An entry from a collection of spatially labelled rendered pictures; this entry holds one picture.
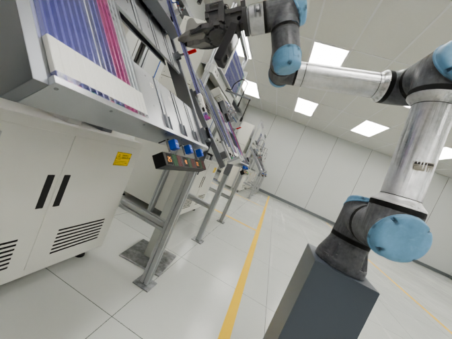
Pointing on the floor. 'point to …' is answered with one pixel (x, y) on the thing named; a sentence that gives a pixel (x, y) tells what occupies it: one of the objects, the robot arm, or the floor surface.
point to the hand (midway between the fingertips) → (183, 43)
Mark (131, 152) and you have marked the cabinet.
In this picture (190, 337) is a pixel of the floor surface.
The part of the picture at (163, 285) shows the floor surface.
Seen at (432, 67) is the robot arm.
